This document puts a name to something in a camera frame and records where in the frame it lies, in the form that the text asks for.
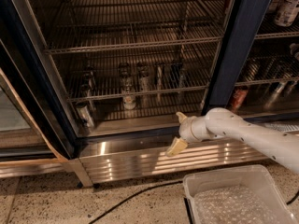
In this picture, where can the slim redbull can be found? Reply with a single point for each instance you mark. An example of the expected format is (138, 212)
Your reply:
(159, 75)

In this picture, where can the right compartment wire shelf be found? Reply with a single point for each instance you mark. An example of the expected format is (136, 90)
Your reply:
(268, 63)

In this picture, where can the upper wire shelf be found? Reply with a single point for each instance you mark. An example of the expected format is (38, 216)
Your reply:
(98, 25)

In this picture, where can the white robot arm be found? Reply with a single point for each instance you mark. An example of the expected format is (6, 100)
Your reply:
(220, 122)

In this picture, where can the glass bottle with label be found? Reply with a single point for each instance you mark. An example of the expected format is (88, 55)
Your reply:
(127, 88)

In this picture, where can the white can upper right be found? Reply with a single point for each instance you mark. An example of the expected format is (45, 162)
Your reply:
(287, 13)

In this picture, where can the lower wire shelf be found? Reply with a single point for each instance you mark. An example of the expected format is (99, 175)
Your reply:
(197, 61)

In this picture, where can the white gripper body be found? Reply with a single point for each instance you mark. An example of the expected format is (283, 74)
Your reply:
(187, 131)

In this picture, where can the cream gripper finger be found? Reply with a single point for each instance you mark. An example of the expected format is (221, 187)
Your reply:
(176, 147)
(181, 117)

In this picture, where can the clear plastic bin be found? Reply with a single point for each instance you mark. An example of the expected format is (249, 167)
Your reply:
(255, 177)

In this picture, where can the dark blue fridge pillar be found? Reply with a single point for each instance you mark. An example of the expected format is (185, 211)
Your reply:
(243, 25)

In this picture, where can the silver can front left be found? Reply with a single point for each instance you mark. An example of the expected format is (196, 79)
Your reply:
(84, 114)

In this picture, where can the slim silver can right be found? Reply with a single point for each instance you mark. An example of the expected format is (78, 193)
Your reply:
(275, 94)

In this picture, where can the dark bottle at left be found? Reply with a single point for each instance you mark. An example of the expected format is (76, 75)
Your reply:
(88, 81)

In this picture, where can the stainless fridge base grille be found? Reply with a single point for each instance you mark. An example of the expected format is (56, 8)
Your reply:
(133, 156)

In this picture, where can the red soda can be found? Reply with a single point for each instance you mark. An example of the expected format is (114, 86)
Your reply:
(238, 97)

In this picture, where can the open glass fridge door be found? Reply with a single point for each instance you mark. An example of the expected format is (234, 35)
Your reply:
(36, 136)

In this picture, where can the dark blue slim can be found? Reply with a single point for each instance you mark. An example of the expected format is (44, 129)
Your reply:
(178, 78)

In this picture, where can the bubble wrap sheet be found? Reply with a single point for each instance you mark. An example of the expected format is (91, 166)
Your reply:
(233, 205)

